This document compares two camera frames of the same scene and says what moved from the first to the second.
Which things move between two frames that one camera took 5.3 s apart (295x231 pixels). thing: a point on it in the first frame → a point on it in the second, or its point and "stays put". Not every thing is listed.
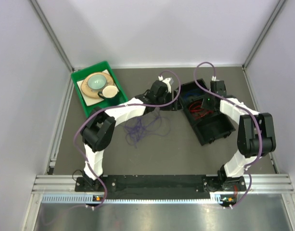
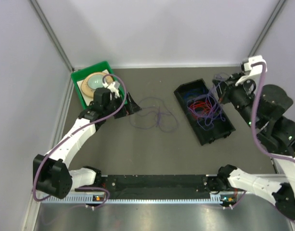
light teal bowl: [97, 82] stays put
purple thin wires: [138, 126] → [149, 112]
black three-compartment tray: [208, 127] stays put
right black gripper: [204, 104] → [224, 86]
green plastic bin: [81, 74] stays put
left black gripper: [173, 107] → [130, 108]
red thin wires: [197, 110] stays put
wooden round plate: [92, 92] stays put
